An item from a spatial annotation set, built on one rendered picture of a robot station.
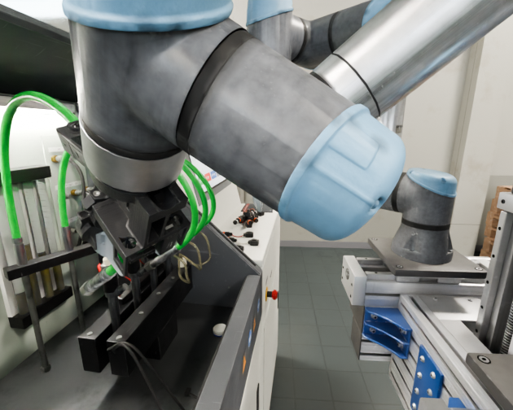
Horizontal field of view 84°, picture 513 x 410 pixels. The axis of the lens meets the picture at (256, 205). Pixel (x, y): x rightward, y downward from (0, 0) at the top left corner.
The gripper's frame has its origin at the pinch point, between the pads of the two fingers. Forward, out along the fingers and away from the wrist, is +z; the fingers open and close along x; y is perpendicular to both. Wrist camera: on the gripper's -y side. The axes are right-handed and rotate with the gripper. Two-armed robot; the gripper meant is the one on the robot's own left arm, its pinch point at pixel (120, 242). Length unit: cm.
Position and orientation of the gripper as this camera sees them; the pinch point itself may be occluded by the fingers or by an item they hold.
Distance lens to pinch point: 44.1
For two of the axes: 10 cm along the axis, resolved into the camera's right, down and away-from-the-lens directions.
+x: 6.9, -3.9, 6.1
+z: -3.8, 5.3, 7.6
